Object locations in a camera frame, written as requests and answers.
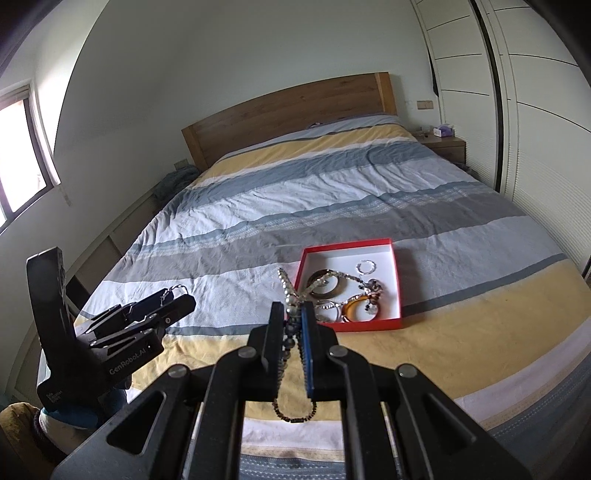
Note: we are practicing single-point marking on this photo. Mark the white low cabinet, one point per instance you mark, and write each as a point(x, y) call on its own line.
point(124, 221)

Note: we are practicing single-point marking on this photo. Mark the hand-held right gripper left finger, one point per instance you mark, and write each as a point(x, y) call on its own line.
point(276, 341)

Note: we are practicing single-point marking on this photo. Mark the twisted silver hoop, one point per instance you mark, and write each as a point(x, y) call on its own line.
point(178, 286)

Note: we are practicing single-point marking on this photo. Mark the grey blue cloth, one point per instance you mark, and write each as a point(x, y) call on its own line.
point(178, 182)

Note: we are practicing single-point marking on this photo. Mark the purple tissue box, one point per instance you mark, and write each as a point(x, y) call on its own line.
point(443, 131)

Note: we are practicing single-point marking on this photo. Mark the twisted silver bangle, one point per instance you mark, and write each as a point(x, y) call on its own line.
point(323, 302)

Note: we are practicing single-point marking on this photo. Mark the orange bangle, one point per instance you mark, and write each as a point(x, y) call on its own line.
point(353, 305)

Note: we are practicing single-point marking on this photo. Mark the wall outlet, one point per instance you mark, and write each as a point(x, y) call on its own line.
point(182, 163)

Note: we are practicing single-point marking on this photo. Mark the window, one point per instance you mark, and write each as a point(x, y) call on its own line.
point(18, 152)

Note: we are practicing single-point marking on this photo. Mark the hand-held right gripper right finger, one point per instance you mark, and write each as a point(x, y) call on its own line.
point(307, 350)

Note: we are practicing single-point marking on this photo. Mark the wooden nightstand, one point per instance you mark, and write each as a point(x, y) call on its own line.
point(445, 147)

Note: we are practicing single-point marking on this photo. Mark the striped bed blanket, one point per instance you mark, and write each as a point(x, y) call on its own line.
point(323, 198)

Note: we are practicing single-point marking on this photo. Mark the gold bangle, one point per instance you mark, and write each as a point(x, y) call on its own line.
point(313, 284)

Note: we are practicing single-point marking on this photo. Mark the wall switch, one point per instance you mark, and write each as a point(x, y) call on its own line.
point(425, 105)

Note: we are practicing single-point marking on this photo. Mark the red box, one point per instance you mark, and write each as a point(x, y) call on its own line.
point(369, 326)

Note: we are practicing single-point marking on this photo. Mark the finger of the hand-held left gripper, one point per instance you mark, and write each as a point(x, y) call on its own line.
point(171, 314)
point(138, 307)

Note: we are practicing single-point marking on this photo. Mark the wooden headboard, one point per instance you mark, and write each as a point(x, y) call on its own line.
point(286, 106)

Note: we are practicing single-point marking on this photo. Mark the white wardrobe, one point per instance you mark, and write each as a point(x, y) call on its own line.
point(545, 152)

